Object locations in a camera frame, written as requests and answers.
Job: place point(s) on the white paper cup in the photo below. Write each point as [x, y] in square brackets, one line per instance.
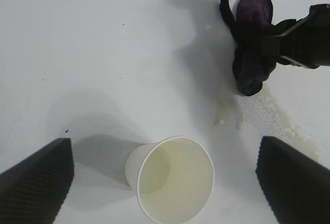
[175, 180]

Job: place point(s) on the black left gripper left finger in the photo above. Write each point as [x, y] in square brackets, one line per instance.
[33, 182]

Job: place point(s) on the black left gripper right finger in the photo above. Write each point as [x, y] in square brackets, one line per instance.
[296, 182]

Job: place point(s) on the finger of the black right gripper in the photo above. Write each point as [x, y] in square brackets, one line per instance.
[306, 40]

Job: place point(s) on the brown liquid puddle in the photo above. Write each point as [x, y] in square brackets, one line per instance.
[281, 115]

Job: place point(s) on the dark grey purple cloth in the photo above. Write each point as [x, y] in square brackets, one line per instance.
[252, 40]

